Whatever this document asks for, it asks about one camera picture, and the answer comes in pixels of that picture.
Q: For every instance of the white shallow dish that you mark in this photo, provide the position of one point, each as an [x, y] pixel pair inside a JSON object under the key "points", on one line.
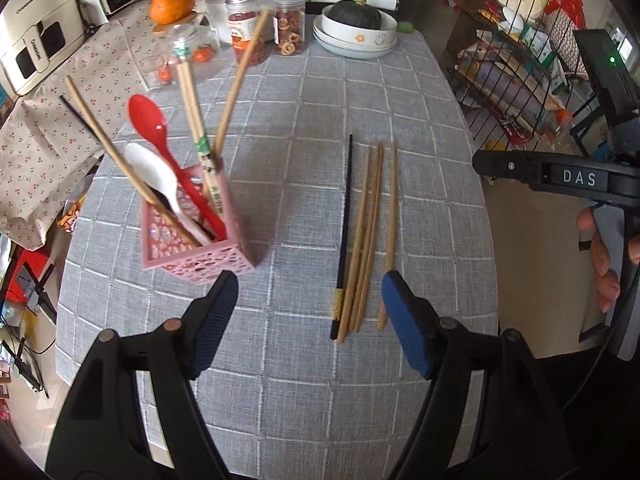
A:
{"points": [[350, 46], [350, 54]]}

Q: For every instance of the cherry print cloth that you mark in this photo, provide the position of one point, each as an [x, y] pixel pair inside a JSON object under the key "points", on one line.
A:
{"points": [[40, 150]]}

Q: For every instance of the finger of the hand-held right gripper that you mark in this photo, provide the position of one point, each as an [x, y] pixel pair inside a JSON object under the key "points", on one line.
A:
{"points": [[505, 167]]}

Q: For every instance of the small green object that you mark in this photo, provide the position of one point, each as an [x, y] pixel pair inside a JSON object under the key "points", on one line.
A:
{"points": [[405, 27]]}

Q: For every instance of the glass jar with wooden lid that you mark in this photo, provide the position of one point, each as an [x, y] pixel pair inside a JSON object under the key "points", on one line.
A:
{"points": [[202, 40]]}

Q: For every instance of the black chopstick gold band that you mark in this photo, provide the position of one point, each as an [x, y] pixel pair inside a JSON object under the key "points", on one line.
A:
{"points": [[346, 210]]}

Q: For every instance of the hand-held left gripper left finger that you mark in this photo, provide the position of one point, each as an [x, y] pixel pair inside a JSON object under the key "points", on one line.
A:
{"points": [[215, 325]]}

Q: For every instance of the cream air fryer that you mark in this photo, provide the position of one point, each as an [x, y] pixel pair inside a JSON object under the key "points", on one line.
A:
{"points": [[35, 25]]}

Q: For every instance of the person's right hand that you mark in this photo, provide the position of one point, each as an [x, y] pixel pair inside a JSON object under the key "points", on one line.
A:
{"points": [[602, 260]]}

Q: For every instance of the red label jar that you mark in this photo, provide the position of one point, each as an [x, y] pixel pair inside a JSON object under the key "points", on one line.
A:
{"points": [[240, 25]]}

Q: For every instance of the dark green squash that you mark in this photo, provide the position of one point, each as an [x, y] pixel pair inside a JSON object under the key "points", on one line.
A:
{"points": [[357, 12]]}

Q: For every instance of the white plastic spoon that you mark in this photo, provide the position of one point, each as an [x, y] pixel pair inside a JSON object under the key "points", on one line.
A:
{"points": [[150, 165]]}

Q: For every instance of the orange fruit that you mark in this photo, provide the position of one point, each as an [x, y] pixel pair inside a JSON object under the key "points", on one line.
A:
{"points": [[172, 4]]}

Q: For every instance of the pink perforated plastic basket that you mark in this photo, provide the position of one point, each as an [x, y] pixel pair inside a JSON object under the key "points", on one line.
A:
{"points": [[210, 260]]}

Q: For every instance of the grey checked tablecloth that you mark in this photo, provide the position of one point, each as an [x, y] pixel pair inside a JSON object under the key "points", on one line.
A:
{"points": [[290, 385]]}

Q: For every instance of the jar of dried slices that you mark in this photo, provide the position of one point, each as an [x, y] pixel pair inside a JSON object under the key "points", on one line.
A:
{"points": [[289, 27]]}

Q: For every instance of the pale chopstick green print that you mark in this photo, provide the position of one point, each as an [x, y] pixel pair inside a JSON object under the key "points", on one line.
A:
{"points": [[192, 90], [184, 90]]}

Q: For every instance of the red plastic spoon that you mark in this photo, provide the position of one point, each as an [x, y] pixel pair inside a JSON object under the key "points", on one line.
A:
{"points": [[150, 120]]}

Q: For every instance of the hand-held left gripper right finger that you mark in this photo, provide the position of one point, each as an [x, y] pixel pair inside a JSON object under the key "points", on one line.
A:
{"points": [[407, 330]]}

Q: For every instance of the red box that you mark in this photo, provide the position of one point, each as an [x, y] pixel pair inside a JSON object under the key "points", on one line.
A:
{"points": [[27, 265]]}

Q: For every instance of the white bowl with flower print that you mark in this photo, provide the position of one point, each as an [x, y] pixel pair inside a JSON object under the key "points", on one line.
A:
{"points": [[360, 35]]}

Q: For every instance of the tiger print snack packet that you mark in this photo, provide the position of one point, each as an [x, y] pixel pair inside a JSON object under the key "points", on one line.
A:
{"points": [[70, 215]]}

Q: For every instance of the cardboard box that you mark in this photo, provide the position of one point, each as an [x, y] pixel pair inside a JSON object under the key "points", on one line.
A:
{"points": [[470, 0]]}

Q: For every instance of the plain wooden chopstick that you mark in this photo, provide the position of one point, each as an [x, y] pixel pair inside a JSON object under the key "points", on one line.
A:
{"points": [[356, 235], [364, 235], [370, 235], [100, 127], [388, 235], [240, 80]]}

